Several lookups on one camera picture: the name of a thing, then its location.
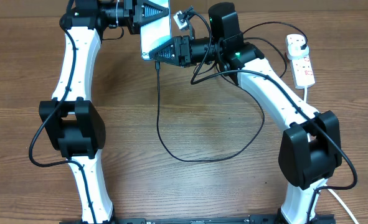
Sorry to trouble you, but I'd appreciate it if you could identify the white power strip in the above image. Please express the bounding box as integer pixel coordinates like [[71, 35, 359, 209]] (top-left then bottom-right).
[[285, 34, 316, 90]]

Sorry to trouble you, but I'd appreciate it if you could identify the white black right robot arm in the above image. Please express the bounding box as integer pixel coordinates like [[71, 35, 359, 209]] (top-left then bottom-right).
[[168, 2, 343, 223]]

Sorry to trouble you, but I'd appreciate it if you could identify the white wall charger plug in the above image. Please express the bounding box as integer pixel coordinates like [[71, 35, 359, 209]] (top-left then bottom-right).
[[286, 44, 309, 60]]

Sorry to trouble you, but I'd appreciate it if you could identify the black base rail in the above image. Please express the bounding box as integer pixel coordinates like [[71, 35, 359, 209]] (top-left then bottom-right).
[[59, 213, 336, 224]]

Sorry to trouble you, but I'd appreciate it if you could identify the black USB charging cable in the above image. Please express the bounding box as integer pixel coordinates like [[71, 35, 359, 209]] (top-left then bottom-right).
[[154, 21, 309, 163]]

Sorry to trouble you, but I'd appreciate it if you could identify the blue Galaxy smartphone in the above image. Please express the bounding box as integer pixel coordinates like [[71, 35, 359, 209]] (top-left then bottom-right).
[[140, 0, 171, 60]]

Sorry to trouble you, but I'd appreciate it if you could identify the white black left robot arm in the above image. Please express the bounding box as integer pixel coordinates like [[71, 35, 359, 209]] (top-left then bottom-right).
[[39, 0, 171, 223]]

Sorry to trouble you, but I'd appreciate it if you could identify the white power strip cord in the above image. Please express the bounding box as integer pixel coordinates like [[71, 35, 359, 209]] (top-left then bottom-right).
[[302, 86, 360, 224]]

